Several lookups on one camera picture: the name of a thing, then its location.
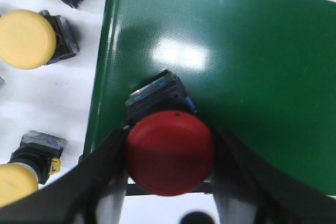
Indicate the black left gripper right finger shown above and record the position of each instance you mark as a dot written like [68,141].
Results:
[247,189]

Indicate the green conveyor belt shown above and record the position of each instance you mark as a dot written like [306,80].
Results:
[263,69]

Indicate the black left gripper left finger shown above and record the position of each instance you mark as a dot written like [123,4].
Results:
[92,192]

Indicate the yellow mushroom push button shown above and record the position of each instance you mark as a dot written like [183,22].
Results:
[30,39]
[30,165]

